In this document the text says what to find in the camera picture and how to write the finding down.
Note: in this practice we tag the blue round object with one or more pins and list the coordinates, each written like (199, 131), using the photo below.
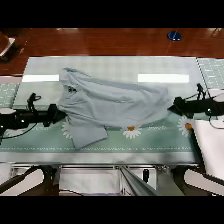
(174, 35)

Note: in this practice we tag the light blue T-shirt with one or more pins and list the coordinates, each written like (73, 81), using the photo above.
(113, 100)

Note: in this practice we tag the white garment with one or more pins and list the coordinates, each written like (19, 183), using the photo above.
(211, 146)

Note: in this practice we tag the silver frame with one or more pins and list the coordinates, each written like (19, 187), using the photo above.
(133, 181)

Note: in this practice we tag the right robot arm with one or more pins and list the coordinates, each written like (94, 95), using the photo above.
(210, 107)

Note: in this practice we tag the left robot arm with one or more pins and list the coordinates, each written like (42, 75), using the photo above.
(20, 117)

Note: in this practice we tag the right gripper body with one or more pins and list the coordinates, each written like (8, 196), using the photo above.
(181, 106)

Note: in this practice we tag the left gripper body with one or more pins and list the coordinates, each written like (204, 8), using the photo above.
(55, 115)

